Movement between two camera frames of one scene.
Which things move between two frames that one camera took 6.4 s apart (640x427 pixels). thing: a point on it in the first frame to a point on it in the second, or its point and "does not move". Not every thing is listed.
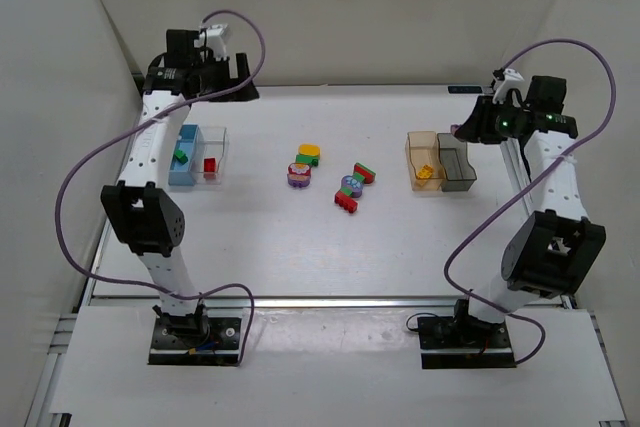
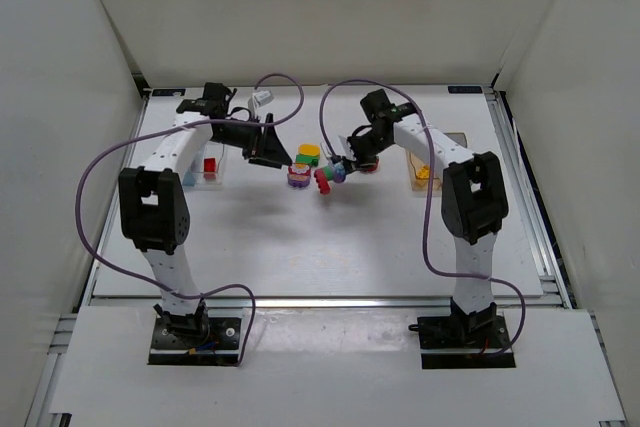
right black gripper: (478, 117) to (354, 151)
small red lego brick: (209, 164) does not move
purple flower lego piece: (355, 185) to (339, 172)
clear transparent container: (210, 158) does not move
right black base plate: (460, 341) does not move
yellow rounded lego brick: (309, 149) does not move
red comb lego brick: (345, 201) to (322, 181)
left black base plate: (195, 340) does not move
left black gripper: (232, 76) to (261, 142)
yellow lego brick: (425, 172) does not move
